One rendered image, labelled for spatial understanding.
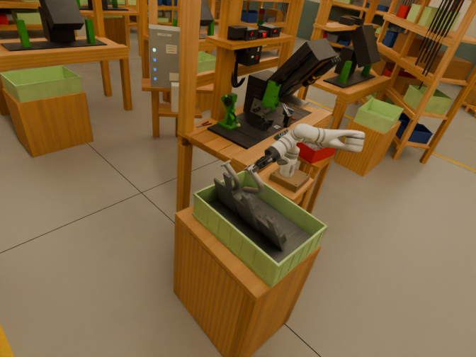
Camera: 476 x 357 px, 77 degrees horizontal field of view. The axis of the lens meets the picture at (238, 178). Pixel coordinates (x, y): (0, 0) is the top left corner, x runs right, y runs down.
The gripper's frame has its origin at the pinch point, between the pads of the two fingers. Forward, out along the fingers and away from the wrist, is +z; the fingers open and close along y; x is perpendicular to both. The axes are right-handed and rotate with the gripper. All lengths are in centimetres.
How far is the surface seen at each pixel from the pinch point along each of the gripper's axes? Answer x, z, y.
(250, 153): 5, -35, -75
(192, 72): -64, -35, -77
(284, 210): 36.6, -13.4, -29.6
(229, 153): -4, -24, -80
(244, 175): 10, -13, -51
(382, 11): -10, -835, -530
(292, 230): 45, -7, -21
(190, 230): 12, 35, -40
